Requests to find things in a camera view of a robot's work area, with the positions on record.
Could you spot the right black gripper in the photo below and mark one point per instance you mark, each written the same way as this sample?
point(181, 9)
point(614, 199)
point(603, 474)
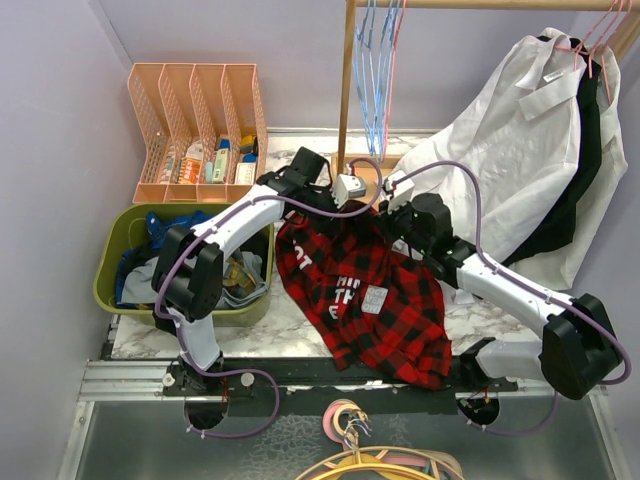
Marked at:
point(385, 220)

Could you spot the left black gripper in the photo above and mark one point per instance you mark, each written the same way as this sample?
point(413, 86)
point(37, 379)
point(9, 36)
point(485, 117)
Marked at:
point(326, 191)

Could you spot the red black plaid shirt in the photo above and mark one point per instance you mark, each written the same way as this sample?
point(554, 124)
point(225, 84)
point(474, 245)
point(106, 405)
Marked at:
point(369, 303)

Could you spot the pink wire hanger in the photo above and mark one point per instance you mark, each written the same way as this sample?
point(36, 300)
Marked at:
point(400, 7)

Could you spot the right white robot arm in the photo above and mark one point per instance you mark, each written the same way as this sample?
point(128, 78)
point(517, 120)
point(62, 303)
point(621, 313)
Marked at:
point(573, 350)

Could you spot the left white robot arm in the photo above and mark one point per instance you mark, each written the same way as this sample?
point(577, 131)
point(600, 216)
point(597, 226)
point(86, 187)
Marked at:
point(188, 277)

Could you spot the white hanging shirt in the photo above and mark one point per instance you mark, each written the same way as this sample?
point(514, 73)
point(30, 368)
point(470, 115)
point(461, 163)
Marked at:
point(502, 164)

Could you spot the pink hanger holding shirts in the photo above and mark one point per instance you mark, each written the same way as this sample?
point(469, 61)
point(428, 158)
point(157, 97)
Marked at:
point(615, 32)

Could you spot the yellow plaid cloth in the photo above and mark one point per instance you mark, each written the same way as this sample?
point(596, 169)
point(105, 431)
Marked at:
point(238, 281)

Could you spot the pink mesh file organizer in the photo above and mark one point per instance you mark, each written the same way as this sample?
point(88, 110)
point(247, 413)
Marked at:
point(204, 130)

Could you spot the blue cloth in bin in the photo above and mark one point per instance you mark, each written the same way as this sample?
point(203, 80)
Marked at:
point(165, 225)

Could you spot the olive green laundry bin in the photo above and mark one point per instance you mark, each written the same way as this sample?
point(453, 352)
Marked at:
point(129, 231)

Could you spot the pile of coloured hangers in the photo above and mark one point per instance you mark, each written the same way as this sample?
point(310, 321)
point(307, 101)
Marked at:
point(344, 422)

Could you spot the black hanging garment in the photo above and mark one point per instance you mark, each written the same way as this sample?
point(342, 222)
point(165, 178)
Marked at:
point(558, 228)

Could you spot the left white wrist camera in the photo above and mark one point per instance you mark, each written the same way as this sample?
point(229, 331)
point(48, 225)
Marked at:
point(347, 187)

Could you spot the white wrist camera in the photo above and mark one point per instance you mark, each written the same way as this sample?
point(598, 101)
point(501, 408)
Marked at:
point(347, 187)
point(397, 187)

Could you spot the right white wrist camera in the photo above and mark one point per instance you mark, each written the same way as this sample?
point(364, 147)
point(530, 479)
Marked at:
point(397, 187)

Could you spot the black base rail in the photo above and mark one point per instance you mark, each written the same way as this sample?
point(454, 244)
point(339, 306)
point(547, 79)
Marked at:
point(307, 385)

